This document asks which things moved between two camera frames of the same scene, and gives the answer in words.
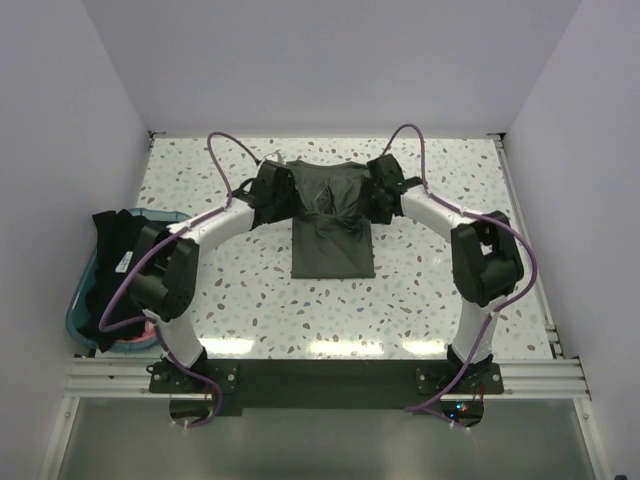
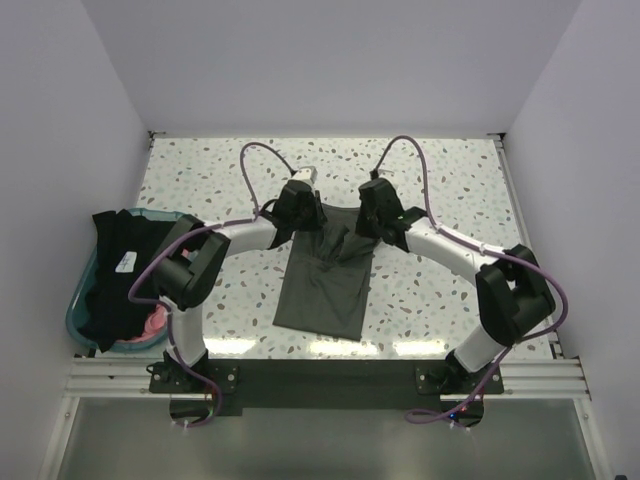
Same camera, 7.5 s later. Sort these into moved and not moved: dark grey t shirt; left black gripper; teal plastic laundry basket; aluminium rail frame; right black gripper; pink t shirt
Moved: right black gripper; dark grey t shirt; left black gripper
Not moved: teal plastic laundry basket; aluminium rail frame; pink t shirt
